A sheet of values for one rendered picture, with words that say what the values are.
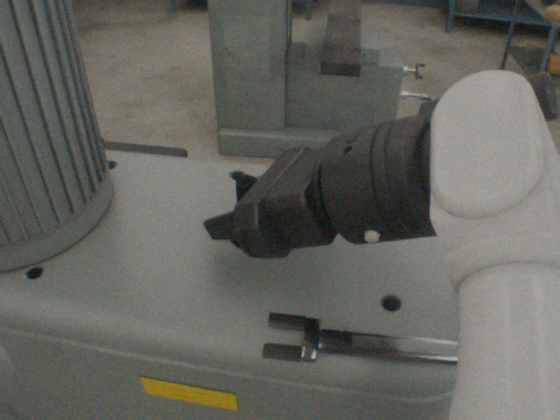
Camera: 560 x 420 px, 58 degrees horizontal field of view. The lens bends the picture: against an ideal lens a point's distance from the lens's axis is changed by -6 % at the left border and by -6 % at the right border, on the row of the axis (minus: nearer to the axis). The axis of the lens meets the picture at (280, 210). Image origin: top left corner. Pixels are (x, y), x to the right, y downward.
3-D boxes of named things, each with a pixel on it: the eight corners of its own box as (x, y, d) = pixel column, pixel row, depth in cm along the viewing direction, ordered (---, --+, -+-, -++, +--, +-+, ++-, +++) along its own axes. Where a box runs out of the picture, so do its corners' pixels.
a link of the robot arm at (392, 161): (423, 273, 40) (576, 261, 33) (356, 193, 34) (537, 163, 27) (440, 159, 46) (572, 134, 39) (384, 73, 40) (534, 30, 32)
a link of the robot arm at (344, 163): (268, 294, 44) (398, 289, 36) (210, 200, 40) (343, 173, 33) (328, 207, 52) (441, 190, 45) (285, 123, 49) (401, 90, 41)
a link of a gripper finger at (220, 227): (203, 212, 48) (253, 203, 44) (220, 240, 49) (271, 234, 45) (193, 223, 47) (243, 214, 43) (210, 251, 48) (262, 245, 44)
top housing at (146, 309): (442, 277, 67) (470, 179, 57) (449, 472, 48) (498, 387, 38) (103, 233, 74) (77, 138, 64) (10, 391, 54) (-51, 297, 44)
